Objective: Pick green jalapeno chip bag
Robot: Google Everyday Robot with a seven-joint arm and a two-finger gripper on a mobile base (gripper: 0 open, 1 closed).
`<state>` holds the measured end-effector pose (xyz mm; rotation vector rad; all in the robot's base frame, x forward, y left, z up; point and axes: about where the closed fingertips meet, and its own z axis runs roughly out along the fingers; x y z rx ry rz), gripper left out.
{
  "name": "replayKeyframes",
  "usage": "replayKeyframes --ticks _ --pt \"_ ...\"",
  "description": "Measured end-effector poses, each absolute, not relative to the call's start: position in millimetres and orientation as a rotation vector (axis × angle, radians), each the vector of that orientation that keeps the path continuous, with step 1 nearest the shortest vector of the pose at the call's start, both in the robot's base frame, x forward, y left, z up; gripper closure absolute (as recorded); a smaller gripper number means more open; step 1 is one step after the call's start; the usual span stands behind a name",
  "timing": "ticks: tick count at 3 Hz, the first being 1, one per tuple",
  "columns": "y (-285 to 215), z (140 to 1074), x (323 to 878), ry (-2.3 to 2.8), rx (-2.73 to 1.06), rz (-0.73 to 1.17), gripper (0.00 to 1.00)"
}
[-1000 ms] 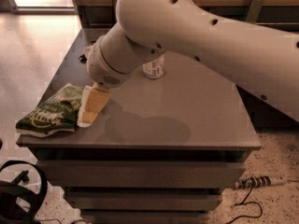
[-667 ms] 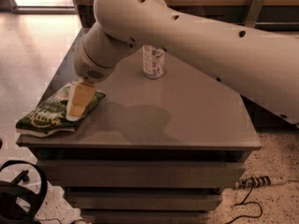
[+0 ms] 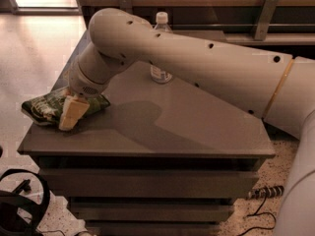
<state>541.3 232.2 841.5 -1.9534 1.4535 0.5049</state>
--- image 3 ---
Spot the green jalapeno chip bag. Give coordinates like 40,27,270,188
22,87,110,127

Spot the clear plastic water bottle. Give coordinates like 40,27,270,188
150,11,174,85

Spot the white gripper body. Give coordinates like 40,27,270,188
68,59,108,98

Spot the white striped power strip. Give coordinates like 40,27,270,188
247,186,284,200

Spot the black power cable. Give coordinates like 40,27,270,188
235,194,279,236

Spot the black chair base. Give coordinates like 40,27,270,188
0,169,50,236

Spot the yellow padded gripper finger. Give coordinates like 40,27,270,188
59,95,90,131

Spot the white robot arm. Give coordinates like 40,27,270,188
60,8,315,236

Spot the wooden wall shelf unit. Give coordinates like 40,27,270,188
77,0,315,45

